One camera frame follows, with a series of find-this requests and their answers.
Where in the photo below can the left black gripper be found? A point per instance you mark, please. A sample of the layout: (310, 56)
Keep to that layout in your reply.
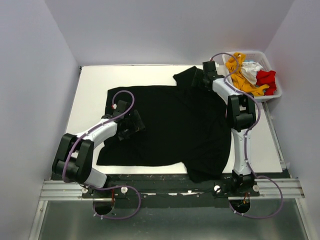
(137, 126)

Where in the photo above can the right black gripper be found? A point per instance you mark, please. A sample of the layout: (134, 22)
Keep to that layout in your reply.
(199, 75)

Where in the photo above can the black t shirt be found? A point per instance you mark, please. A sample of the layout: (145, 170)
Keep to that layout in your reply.
(183, 124)

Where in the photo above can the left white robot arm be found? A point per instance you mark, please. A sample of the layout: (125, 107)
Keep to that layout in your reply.
(74, 157)

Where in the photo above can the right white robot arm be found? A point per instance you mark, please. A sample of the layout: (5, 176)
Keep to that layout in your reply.
(240, 117)

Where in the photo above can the yellow t shirt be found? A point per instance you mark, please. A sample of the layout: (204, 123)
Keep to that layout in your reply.
(234, 64)

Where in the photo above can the white t shirt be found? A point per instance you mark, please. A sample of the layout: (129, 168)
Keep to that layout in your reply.
(250, 69)

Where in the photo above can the red t shirt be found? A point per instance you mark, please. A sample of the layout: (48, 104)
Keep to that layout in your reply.
(267, 78)

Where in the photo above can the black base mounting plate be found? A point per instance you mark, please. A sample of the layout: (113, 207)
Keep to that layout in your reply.
(168, 191)

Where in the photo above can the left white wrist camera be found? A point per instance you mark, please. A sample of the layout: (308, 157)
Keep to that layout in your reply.
(120, 106)

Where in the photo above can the aluminium frame rail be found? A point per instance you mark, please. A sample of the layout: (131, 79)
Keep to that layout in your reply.
(57, 190)

